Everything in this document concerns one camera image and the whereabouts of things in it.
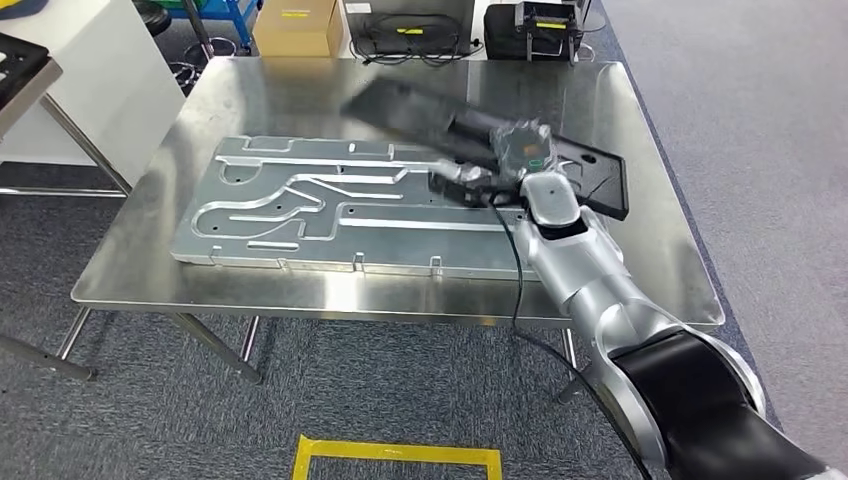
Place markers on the stainless steel workbench table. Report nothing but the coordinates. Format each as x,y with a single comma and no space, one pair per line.
331,291

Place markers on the blue metal cart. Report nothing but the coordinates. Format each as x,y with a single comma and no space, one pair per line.
232,13

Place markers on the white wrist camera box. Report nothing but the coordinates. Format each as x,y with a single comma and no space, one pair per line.
460,173

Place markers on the blue yellow object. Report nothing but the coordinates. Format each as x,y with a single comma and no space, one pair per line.
20,6

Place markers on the grey aluminium fixture plate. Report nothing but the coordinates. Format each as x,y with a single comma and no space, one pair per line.
397,245

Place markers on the black equipment bag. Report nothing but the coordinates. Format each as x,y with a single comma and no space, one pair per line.
503,33

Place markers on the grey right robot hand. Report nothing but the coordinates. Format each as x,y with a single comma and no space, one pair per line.
523,152

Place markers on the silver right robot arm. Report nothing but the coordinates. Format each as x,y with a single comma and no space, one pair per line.
583,278

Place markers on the brown cardboard box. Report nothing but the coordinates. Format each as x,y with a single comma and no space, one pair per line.
298,30

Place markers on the black stool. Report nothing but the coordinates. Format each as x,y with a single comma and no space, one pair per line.
156,16

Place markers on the white cabinet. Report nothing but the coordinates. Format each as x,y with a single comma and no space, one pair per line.
99,86

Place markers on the black plastic plate bracket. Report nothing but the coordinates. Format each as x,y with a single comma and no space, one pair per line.
20,66
609,192

